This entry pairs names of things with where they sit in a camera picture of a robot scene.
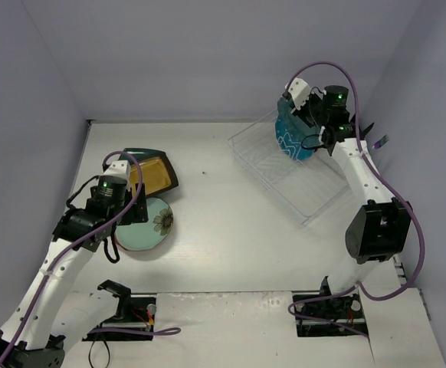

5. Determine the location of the light green flower plate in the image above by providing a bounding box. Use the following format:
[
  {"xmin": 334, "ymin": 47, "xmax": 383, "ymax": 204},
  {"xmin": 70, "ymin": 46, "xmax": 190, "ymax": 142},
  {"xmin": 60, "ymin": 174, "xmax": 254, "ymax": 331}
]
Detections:
[{"xmin": 115, "ymin": 198, "xmax": 174, "ymax": 251}]

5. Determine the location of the blue polka dot plate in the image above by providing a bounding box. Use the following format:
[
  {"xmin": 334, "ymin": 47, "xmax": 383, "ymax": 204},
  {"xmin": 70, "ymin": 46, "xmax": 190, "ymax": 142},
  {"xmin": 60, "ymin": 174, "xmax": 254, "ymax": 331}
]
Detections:
[{"xmin": 274, "ymin": 118, "xmax": 320, "ymax": 161}]

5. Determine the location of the yellow square plate black rim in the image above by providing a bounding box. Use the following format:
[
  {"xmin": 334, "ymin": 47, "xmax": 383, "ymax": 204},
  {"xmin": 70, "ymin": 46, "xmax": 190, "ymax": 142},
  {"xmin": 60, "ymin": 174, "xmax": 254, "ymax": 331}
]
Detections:
[{"xmin": 131, "ymin": 150, "xmax": 179, "ymax": 198}]

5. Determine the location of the teal embossed plate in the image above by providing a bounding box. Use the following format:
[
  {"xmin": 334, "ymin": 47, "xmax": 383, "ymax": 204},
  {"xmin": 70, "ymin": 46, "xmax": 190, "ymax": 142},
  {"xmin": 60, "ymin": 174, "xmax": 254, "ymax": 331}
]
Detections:
[{"xmin": 277, "ymin": 97, "xmax": 309, "ymax": 133}]

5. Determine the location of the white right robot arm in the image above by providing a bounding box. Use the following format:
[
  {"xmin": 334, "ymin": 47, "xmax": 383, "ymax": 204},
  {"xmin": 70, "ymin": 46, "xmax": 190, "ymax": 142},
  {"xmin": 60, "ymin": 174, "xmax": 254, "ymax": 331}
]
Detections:
[{"xmin": 289, "ymin": 78, "xmax": 411, "ymax": 316}]

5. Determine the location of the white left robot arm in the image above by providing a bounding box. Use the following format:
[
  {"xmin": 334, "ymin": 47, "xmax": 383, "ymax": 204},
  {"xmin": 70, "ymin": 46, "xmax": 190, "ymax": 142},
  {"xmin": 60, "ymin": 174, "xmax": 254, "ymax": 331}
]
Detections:
[{"xmin": 0, "ymin": 173, "xmax": 148, "ymax": 367}]

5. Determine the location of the black knife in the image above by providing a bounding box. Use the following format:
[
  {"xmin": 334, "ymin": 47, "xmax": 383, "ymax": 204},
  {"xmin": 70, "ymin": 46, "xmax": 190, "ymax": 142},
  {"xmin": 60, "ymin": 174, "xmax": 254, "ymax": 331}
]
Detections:
[{"xmin": 362, "ymin": 122, "xmax": 375, "ymax": 140}]

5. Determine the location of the iridescent fork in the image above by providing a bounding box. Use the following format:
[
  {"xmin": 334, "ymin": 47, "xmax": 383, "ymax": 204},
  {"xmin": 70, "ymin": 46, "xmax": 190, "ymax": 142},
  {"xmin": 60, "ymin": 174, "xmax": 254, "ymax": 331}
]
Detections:
[{"xmin": 372, "ymin": 135, "xmax": 389, "ymax": 150}]

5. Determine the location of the dark teal square plate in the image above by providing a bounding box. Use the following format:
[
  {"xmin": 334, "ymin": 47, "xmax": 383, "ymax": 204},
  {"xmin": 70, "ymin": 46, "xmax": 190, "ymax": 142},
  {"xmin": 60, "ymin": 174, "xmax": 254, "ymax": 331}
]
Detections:
[{"xmin": 120, "ymin": 148, "xmax": 166, "ymax": 163}]

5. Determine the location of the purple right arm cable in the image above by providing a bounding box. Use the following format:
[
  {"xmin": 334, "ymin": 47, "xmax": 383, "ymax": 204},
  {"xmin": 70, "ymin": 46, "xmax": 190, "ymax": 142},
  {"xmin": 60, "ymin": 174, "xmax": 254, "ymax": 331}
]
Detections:
[{"xmin": 282, "ymin": 61, "xmax": 426, "ymax": 338}]

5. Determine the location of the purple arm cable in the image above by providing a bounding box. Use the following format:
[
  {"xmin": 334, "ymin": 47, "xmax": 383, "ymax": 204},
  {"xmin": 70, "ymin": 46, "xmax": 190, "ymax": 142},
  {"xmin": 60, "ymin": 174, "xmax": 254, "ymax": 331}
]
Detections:
[
  {"xmin": 0, "ymin": 151, "xmax": 182, "ymax": 368},
  {"xmin": 282, "ymin": 61, "xmax": 426, "ymax": 338}
]

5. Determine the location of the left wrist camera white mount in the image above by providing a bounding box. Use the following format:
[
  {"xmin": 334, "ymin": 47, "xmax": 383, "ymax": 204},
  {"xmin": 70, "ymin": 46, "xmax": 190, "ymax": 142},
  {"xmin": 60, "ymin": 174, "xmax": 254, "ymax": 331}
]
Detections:
[{"xmin": 103, "ymin": 160, "xmax": 131, "ymax": 181}]

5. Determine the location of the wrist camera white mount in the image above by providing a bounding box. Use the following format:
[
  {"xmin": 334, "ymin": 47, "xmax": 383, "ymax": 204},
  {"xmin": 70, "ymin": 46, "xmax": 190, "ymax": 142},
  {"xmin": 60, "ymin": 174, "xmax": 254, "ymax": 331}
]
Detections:
[
  {"xmin": 287, "ymin": 77, "xmax": 312, "ymax": 110},
  {"xmin": 103, "ymin": 160, "xmax": 131, "ymax": 181}
]

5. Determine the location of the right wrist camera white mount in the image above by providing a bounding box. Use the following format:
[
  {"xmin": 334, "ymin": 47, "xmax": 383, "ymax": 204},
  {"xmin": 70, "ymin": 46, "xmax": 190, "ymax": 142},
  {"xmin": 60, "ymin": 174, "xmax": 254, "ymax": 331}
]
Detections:
[{"xmin": 287, "ymin": 77, "xmax": 312, "ymax": 110}]

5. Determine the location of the clear wire dish rack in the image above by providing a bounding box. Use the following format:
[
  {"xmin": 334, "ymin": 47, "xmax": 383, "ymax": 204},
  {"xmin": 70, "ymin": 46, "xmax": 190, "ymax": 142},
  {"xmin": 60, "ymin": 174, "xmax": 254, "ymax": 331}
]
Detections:
[{"xmin": 228, "ymin": 110, "xmax": 351, "ymax": 226}]

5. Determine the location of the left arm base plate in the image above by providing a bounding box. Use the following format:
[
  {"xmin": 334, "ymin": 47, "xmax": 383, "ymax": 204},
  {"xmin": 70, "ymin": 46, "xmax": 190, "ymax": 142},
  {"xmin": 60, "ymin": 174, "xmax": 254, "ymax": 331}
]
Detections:
[{"xmin": 83, "ymin": 294, "xmax": 156, "ymax": 342}]

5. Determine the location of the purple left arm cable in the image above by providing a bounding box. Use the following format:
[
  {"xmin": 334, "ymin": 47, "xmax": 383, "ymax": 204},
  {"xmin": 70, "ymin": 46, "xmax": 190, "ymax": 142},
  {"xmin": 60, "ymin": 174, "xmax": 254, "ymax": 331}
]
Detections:
[{"xmin": 0, "ymin": 151, "xmax": 182, "ymax": 368}]

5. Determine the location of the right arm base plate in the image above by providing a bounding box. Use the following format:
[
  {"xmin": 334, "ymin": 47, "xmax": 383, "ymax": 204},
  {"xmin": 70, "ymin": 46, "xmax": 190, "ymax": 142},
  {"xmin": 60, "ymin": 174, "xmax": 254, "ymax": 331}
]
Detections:
[{"xmin": 291, "ymin": 292, "xmax": 369, "ymax": 338}]

